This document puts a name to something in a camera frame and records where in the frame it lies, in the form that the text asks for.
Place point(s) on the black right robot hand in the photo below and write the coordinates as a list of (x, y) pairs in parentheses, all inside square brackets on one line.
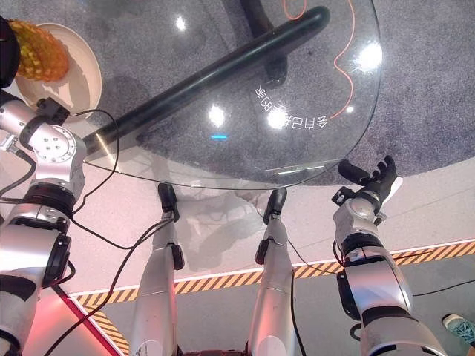
[(384, 180)]

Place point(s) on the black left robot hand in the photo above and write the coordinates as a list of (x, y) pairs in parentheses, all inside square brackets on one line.
[(8, 55)]

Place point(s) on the yellow spiky fruit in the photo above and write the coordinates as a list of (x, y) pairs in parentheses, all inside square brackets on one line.
[(42, 55)]

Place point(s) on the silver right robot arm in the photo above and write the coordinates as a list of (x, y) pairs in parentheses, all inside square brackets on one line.
[(375, 278)]

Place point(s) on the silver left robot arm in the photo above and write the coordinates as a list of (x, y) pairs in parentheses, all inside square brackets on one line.
[(52, 148)]

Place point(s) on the white round plate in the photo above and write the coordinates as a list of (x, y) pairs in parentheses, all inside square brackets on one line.
[(83, 74)]

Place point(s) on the grey round rug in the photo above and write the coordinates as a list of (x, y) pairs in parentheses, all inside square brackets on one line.
[(426, 92)]

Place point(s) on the silver right robot leg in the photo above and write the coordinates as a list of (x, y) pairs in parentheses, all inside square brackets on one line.
[(272, 282)]

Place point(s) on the silver robot leg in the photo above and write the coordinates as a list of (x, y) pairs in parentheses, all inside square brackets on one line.
[(272, 282), (157, 282)]

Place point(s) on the person's foot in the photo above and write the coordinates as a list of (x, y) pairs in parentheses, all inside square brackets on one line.
[(460, 328)]

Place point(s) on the yellow black hazard tape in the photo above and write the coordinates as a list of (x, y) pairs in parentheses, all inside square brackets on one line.
[(222, 281)]

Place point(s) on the black tubular table base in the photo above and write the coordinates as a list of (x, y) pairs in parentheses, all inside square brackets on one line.
[(222, 65)]

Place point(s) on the silver left robot leg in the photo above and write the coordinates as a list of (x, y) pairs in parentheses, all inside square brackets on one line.
[(157, 282)]

